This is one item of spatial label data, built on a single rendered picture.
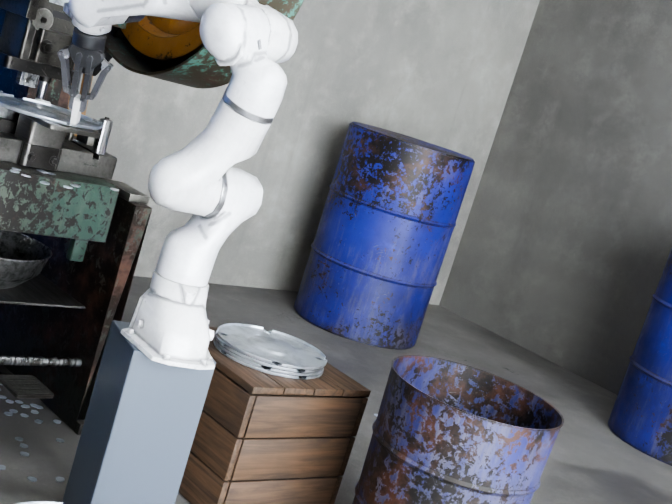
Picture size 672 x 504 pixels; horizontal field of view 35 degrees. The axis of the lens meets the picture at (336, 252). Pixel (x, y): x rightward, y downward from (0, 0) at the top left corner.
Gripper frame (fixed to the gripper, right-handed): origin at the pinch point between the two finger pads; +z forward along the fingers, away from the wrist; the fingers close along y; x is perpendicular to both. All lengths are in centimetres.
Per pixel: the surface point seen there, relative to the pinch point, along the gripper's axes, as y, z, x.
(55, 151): -4.2, 13.9, 3.2
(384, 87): 77, 63, 259
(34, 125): -9.4, 7.4, 0.4
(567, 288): 195, 130, 244
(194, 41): 18.3, -12.8, 33.5
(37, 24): -16.1, -12.6, 12.6
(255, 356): 57, 40, -19
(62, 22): -11.9, -12.8, 18.5
